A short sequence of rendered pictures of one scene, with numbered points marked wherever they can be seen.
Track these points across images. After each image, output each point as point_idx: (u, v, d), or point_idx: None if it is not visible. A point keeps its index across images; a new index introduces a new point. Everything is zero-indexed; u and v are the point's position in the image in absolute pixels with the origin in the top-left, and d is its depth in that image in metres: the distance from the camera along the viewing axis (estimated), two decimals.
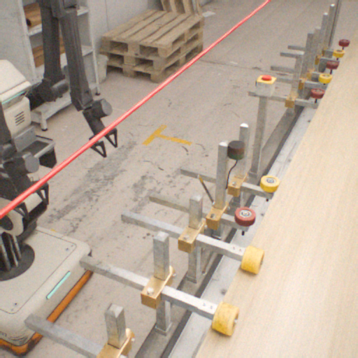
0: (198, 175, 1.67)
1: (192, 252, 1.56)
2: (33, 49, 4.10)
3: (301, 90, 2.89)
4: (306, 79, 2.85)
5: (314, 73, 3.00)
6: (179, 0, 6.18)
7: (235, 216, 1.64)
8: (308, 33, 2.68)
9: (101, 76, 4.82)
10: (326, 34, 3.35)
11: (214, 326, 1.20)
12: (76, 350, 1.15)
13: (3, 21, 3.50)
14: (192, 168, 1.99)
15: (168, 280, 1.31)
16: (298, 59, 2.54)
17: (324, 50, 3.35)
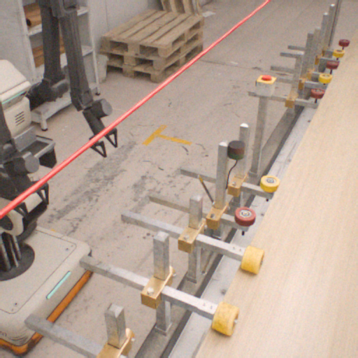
0: (198, 175, 1.67)
1: (192, 252, 1.56)
2: (33, 49, 4.10)
3: (301, 90, 2.89)
4: (306, 79, 2.85)
5: (314, 73, 3.00)
6: (179, 0, 6.18)
7: (235, 216, 1.64)
8: (308, 33, 2.68)
9: (101, 76, 4.82)
10: (326, 34, 3.35)
11: (214, 326, 1.20)
12: (76, 350, 1.15)
13: (3, 21, 3.50)
14: (192, 168, 1.99)
15: (168, 280, 1.31)
16: (298, 59, 2.54)
17: (324, 50, 3.35)
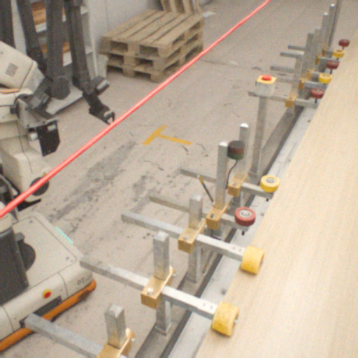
0: (198, 175, 1.67)
1: (192, 252, 1.56)
2: None
3: (301, 90, 2.89)
4: (306, 79, 2.85)
5: (314, 73, 3.00)
6: (179, 0, 6.18)
7: (235, 216, 1.64)
8: (308, 33, 2.68)
9: (101, 76, 4.82)
10: (326, 34, 3.35)
11: (214, 326, 1.20)
12: (76, 350, 1.15)
13: None
14: (192, 168, 1.99)
15: (168, 280, 1.31)
16: (298, 59, 2.54)
17: (324, 50, 3.35)
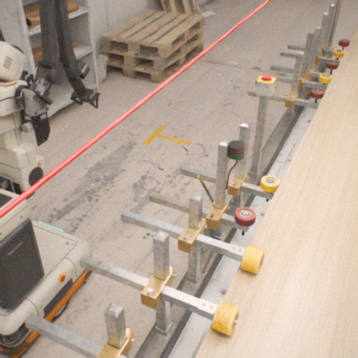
0: (198, 175, 1.67)
1: (192, 252, 1.56)
2: (33, 49, 4.10)
3: (301, 90, 2.89)
4: (306, 79, 2.85)
5: (314, 73, 3.00)
6: (179, 0, 6.18)
7: (235, 216, 1.64)
8: (308, 33, 2.68)
9: (101, 76, 4.82)
10: (326, 34, 3.35)
11: (214, 326, 1.20)
12: (76, 350, 1.15)
13: (3, 21, 3.50)
14: (192, 168, 1.99)
15: (168, 280, 1.31)
16: (298, 59, 2.54)
17: (324, 50, 3.35)
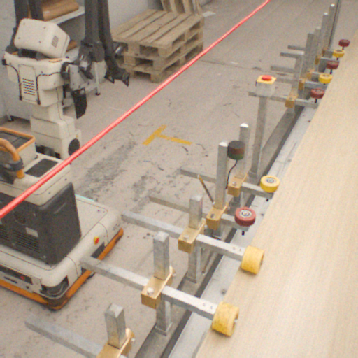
0: (198, 175, 1.67)
1: (192, 252, 1.56)
2: None
3: (301, 90, 2.89)
4: (306, 79, 2.85)
5: (314, 73, 3.00)
6: (179, 0, 6.18)
7: (235, 216, 1.64)
8: (308, 33, 2.68)
9: (101, 76, 4.82)
10: (326, 34, 3.35)
11: (214, 326, 1.20)
12: (76, 350, 1.15)
13: (3, 21, 3.50)
14: (192, 168, 1.99)
15: (168, 280, 1.31)
16: (298, 59, 2.54)
17: (324, 50, 3.35)
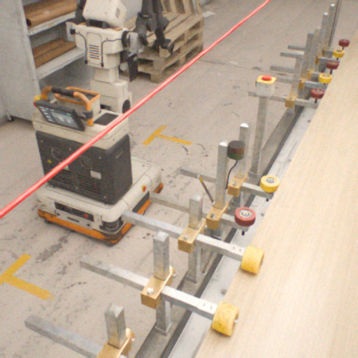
0: (198, 175, 1.67)
1: (192, 252, 1.56)
2: (33, 49, 4.10)
3: (301, 90, 2.89)
4: (306, 79, 2.85)
5: (314, 73, 3.00)
6: (179, 0, 6.18)
7: (235, 216, 1.64)
8: (308, 33, 2.68)
9: None
10: (326, 34, 3.35)
11: (214, 326, 1.20)
12: (76, 350, 1.15)
13: (3, 21, 3.50)
14: (192, 168, 1.99)
15: (168, 280, 1.31)
16: (298, 59, 2.54)
17: (324, 50, 3.35)
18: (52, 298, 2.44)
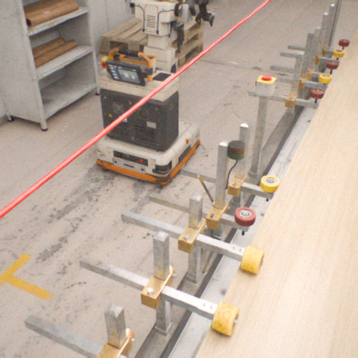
0: (198, 175, 1.67)
1: (192, 252, 1.56)
2: (33, 49, 4.10)
3: (301, 90, 2.89)
4: (306, 79, 2.85)
5: (314, 73, 3.00)
6: (179, 0, 6.18)
7: (235, 216, 1.64)
8: (308, 33, 2.68)
9: None
10: (326, 34, 3.35)
11: (214, 326, 1.20)
12: (76, 350, 1.15)
13: (3, 21, 3.50)
14: (192, 168, 1.99)
15: (168, 280, 1.31)
16: (298, 59, 2.54)
17: (324, 50, 3.35)
18: (52, 298, 2.44)
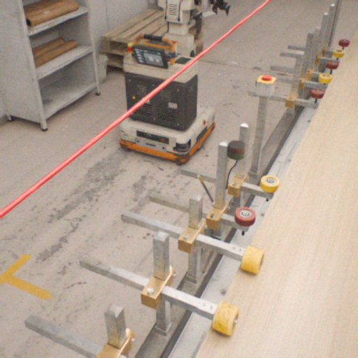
0: (198, 175, 1.67)
1: (192, 252, 1.56)
2: (33, 49, 4.10)
3: (301, 90, 2.89)
4: (306, 79, 2.85)
5: (314, 73, 3.00)
6: None
7: (235, 216, 1.64)
8: (308, 33, 2.68)
9: (101, 76, 4.82)
10: (326, 34, 3.35)
11: (214, 326, 1.20)
12: (76, 350, 1.15)
13: (3, 21, 3.50)
14: (192, 168, 1.99)
15: (168, 280, 1.31)
16: (298, 59, 2.54)
17: (324, 50, 3.35)
18: (52, 298, 2.44)
